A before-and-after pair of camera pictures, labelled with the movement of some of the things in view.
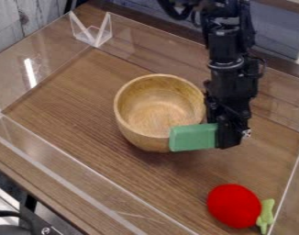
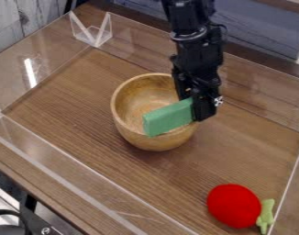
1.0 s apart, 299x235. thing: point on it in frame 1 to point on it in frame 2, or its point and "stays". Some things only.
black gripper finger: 231,130 to 204,106
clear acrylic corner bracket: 93,35 stays
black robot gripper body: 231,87 to 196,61
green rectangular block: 192,137 to 165,119
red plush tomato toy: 236,207 stays
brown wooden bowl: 152,103 stays
